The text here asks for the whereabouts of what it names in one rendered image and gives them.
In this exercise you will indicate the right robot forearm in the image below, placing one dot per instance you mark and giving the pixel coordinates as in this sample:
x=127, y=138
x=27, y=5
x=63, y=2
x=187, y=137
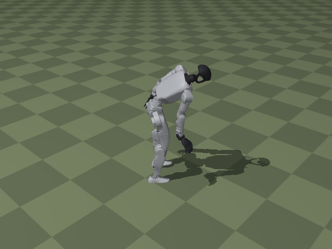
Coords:
x=180, y=125

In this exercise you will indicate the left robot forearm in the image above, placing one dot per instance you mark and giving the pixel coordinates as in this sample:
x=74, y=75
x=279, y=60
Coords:
x=154, y=89

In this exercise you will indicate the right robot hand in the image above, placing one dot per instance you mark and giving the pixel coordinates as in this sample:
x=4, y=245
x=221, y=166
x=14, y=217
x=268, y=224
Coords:
x=186, y=143

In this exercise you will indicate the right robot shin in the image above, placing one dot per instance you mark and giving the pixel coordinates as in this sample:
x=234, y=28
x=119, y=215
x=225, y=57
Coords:
x=159, y=159

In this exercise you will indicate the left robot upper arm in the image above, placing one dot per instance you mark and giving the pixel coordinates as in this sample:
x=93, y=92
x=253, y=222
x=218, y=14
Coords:
x=178, y=68

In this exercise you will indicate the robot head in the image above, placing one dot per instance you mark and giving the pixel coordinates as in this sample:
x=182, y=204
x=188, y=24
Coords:
x=204, y=72

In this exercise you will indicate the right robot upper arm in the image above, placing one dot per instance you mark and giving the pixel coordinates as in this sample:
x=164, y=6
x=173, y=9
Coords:
x=186, y=98

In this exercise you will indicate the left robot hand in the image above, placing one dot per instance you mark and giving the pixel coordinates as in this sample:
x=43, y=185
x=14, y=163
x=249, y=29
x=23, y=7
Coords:
x=151, y=97

